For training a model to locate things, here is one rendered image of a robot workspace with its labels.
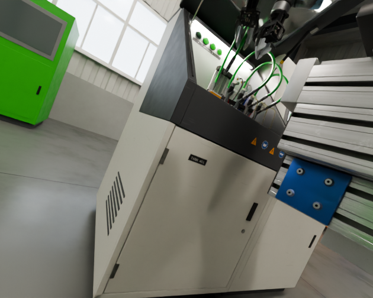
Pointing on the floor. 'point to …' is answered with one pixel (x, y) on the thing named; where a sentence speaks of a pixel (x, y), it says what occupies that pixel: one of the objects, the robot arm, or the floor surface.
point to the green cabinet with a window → (26, 58)
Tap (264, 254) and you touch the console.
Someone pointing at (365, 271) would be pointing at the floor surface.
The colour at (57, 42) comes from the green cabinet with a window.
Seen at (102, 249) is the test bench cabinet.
